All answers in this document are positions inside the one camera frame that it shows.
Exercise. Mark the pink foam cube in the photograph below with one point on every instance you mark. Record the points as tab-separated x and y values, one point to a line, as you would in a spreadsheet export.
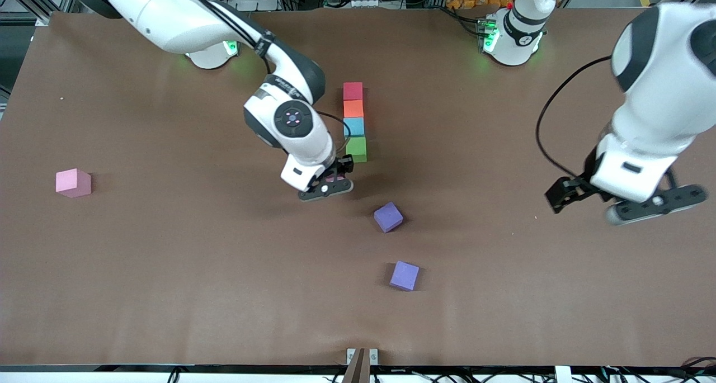
337	177
71	181

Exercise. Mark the green foam cube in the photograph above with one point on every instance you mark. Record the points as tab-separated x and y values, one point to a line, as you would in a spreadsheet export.
356	148

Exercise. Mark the blue foam cube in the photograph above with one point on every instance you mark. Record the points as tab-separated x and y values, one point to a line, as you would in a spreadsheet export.
354	127

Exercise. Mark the orange foam cube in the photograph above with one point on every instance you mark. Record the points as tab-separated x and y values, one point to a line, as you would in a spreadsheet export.
353	109

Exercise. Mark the red foam cube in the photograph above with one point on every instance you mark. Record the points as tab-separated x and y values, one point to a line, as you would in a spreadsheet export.
353	91

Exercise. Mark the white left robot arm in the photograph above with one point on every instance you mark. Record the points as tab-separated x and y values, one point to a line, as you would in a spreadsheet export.
660	92

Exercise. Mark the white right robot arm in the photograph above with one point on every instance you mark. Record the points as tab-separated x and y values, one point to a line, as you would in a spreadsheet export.
168	14

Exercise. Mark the purple foam cube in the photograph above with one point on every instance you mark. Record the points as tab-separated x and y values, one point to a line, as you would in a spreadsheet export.
388	216
404	275

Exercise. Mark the brown table cover sheet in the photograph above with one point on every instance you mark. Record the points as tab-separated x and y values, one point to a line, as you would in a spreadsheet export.
503	293

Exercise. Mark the silver metal bracket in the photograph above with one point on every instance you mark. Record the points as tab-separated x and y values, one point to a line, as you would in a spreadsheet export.
373	357

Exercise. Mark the slanted metal post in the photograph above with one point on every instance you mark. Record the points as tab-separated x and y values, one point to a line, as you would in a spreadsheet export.
357	372

